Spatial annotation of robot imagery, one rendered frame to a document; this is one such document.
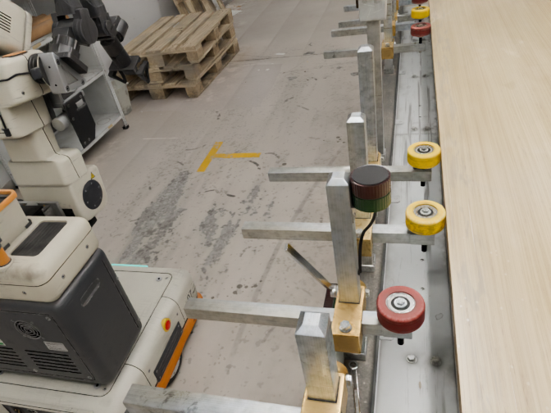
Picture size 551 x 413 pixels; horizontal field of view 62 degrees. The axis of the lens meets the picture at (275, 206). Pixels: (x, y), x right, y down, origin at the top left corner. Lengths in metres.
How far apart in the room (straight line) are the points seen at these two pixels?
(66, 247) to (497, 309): 1.07
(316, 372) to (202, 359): 1.40
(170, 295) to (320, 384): 1.30
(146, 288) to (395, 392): 1.16
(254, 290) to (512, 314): 1.47
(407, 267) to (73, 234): 0.93
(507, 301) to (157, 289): 1.36
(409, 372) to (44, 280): 0.92
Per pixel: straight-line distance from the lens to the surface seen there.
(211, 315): 0.93
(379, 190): 0.67
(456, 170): 1.13
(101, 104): 4.11
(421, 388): 1.06
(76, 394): 1.72
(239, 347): 1.95
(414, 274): 1.26
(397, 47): 2.13
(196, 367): 1.95
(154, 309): 1.82
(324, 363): 0.57
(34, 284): 1.35
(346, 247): 0.76
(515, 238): 0.96
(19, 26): 1.57
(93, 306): 1.49
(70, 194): 1.65
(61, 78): 1.44
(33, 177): 1.70
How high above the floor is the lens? 1.52
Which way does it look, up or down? 36 degrees down
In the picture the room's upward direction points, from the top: 12 degrees counter-clockwise
